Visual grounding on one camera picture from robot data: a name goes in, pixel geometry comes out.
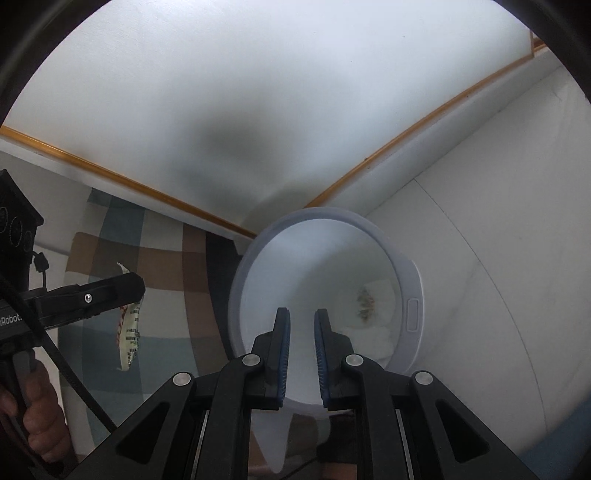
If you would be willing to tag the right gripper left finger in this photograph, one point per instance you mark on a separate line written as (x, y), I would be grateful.
(269, 384)

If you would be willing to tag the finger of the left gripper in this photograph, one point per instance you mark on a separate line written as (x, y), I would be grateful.
(104, 295)

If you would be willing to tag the white tissue in bin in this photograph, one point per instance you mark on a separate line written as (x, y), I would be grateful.
(365, 314)

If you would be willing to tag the checkered tablecloth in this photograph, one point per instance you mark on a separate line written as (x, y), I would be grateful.
(187, 273)

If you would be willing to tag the yellow snack wrapper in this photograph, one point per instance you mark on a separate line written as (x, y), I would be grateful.
(128, 334)

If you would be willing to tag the person's left hand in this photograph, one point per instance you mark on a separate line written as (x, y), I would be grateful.
(48, 434)

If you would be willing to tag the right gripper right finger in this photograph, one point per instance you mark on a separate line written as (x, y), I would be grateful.
(331, 349)

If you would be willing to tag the white round trash bin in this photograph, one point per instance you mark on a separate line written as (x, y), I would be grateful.
(302, 262)

